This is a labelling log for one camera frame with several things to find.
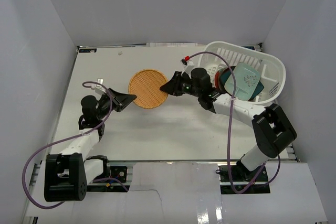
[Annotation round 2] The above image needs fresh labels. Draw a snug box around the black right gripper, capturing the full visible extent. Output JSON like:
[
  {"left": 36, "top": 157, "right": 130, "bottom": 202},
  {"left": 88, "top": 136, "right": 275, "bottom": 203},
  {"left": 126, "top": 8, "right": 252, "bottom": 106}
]
[{"left": 162, "top": 72, "right": 202, "bottom": 98}]

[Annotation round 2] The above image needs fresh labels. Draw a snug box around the orange woven round plate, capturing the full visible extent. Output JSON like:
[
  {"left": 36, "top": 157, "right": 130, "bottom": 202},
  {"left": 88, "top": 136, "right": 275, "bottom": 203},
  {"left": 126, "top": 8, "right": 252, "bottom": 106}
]
[{"left": 128, "top": 69, "right": 168, "bottom": 109}]

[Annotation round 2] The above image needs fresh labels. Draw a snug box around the red and teal floral plate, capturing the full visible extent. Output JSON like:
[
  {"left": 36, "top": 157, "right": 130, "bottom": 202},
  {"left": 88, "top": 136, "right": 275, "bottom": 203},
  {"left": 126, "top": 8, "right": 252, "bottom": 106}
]
[{"left": 214, "top": 71, "right": 220, "bottom": 89}]

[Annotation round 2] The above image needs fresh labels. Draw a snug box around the dark teal square plate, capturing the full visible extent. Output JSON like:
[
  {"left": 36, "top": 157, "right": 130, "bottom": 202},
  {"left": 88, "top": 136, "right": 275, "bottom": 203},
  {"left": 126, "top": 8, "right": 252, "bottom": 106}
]
[{"left": 217, "top": 68, "right": 264, "bottom": 101}]

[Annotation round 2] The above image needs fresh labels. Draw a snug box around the light teal rectangular plate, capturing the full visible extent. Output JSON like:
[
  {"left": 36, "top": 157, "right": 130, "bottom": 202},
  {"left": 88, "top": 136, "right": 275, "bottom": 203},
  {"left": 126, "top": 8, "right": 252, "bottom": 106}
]
[{"left": 233, "top": 62, "right": 261, "bottom": 101}]

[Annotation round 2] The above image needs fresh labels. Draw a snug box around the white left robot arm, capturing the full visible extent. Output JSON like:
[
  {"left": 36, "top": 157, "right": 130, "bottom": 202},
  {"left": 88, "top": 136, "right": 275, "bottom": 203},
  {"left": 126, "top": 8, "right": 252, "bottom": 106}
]
[{"left": 44, "top": 89, "right": 137, "bottom": 202}]

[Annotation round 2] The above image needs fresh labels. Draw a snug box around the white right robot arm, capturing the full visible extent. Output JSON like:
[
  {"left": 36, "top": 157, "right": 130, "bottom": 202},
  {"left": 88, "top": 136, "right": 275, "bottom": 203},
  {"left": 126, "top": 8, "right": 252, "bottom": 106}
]
[{"left": 160, "top": 68, "right": 297, "bottom": 182}]

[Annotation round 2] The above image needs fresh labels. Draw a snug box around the white plastic basket bin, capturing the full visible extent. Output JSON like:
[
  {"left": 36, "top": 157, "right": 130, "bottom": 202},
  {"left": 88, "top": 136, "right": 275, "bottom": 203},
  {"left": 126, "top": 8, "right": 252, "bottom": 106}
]
[{"left": 197, "top": 41, "right": 286, "bottom": 105}]

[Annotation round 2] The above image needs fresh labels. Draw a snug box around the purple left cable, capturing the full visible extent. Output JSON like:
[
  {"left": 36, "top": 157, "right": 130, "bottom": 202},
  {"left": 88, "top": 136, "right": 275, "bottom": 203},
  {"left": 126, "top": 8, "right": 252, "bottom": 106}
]
[{"left": 21, "top": 81, "right": 131, "bottom": 209}]

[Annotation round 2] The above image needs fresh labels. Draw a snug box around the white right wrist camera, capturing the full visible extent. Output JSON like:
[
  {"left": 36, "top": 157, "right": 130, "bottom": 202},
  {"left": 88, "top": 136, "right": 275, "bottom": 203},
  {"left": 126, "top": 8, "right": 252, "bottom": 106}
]
[{"left": 181, "top": 56, "right": 195, "bottom": 75}]

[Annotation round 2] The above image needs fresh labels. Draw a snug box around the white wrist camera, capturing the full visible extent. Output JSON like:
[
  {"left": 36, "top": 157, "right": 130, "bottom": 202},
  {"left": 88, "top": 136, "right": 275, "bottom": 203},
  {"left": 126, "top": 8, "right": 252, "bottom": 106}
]
[
  {"left": 181, "top": 56, "right": 195, "bottom": 75},
  {"left": 91, "top": 78, "right": 106, "bottom": 95}
]

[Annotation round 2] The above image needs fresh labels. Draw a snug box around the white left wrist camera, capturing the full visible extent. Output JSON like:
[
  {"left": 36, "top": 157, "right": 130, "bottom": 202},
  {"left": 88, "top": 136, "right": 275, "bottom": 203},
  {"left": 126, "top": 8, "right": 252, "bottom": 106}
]
[{"left": 91, "top": 78, "right": 106, "bottom": 95}]

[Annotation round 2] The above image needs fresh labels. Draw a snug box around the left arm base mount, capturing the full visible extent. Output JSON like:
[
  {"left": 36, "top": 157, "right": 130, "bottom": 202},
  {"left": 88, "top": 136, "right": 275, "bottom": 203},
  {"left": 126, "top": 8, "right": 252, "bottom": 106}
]
[{"left": 87, "top": 166, "right": 133, "bottom": 193}]

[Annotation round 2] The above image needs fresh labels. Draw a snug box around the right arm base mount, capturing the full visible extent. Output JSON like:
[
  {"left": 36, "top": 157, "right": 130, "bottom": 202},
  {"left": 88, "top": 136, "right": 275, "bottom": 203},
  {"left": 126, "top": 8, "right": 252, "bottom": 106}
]
[{"left": 215, "top": 165, "right": 270, "bottom": 195}]

